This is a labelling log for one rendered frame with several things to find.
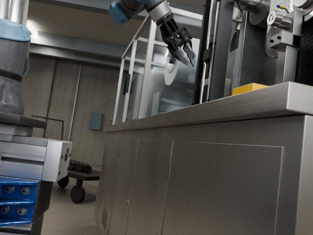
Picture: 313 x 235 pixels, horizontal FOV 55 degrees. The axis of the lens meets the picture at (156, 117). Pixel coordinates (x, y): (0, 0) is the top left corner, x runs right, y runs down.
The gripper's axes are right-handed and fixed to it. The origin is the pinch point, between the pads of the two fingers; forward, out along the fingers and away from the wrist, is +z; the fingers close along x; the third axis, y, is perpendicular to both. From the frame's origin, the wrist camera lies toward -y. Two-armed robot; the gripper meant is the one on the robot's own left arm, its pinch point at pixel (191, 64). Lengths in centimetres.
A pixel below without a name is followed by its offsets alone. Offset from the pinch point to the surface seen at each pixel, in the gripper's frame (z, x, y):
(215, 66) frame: 2.8, 3.4, 13.6
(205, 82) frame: 7.4, -0.5, 5.9
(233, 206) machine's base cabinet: 10, -23, 67
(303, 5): -3.0, 25.0, 36.2
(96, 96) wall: 94, -102, -833
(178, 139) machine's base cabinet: 8.7, -22.5, 31.0
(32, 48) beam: -122, -159, -793
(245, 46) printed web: 5.6, 19.4, 5.3
